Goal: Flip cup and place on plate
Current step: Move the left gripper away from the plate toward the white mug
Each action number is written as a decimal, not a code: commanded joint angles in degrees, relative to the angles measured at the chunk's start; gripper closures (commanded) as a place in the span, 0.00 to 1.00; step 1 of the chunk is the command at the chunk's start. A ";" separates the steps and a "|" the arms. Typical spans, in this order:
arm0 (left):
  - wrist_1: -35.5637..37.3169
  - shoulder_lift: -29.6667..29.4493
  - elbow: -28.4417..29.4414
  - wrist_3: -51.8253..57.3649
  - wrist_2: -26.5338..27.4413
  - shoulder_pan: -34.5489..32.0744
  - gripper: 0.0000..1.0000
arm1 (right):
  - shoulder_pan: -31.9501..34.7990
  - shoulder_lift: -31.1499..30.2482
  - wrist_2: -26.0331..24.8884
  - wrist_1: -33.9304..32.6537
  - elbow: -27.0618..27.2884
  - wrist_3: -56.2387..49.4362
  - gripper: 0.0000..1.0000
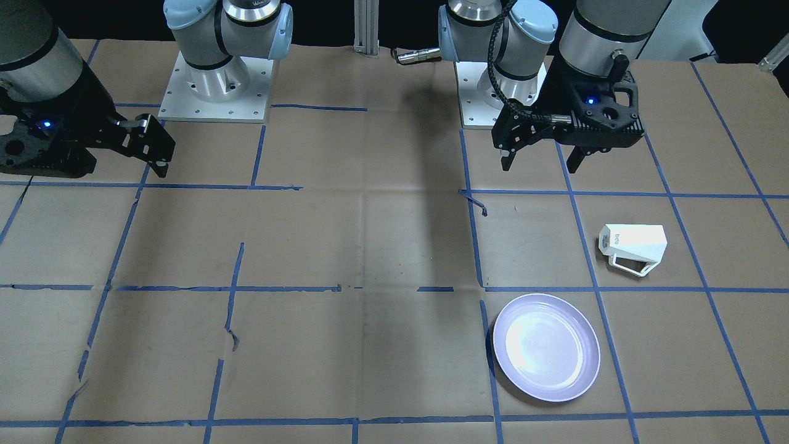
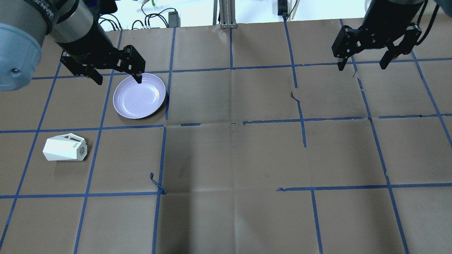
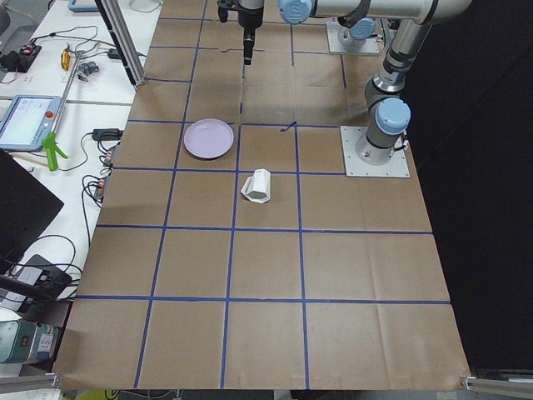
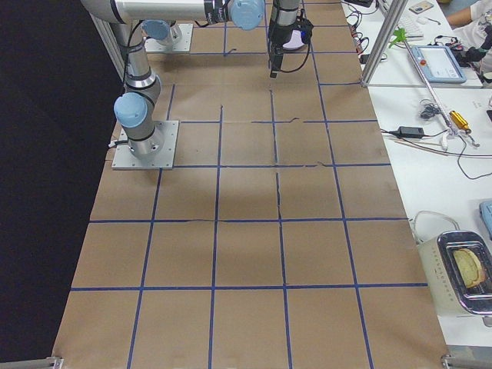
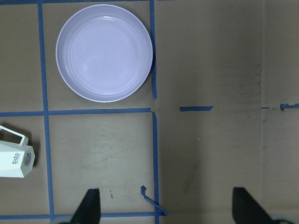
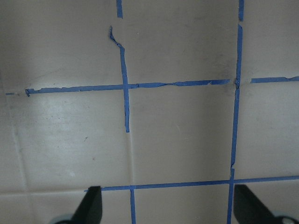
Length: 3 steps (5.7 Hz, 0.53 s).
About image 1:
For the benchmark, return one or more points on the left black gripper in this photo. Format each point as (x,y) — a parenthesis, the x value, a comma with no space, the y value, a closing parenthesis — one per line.
(558,88)

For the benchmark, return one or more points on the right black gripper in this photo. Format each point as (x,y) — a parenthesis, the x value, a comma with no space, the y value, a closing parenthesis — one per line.
(88,105)

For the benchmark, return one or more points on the white angular cup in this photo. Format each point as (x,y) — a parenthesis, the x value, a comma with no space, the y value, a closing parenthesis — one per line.
(634,248)

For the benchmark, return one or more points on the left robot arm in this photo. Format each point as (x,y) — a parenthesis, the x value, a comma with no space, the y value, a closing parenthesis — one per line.
(600,38)

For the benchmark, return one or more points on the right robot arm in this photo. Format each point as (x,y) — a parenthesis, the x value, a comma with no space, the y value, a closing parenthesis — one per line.
(227,50)

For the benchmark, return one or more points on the lavender plate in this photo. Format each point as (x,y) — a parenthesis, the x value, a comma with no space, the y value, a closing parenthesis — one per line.
(546,347)

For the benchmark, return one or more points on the brown paper table cover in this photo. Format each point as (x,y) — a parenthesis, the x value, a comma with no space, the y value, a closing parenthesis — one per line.
(334,274)

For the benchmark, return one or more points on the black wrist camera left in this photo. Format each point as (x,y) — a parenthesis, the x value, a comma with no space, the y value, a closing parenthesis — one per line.
(605,113)

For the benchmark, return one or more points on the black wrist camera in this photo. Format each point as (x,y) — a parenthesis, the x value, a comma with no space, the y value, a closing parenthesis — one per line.
(43,146)
(605,113)

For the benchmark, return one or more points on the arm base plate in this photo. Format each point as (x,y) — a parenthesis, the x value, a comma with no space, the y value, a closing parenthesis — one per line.
(479,108)
(238,92)

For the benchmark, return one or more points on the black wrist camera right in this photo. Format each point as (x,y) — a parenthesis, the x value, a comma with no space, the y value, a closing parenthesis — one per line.
(43,146)

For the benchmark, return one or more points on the metal cable connector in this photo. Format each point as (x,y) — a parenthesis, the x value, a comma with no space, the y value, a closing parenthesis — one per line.
(415,57)

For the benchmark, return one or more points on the aluminium frame post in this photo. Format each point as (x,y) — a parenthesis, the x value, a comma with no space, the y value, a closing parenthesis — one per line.
(365,17)

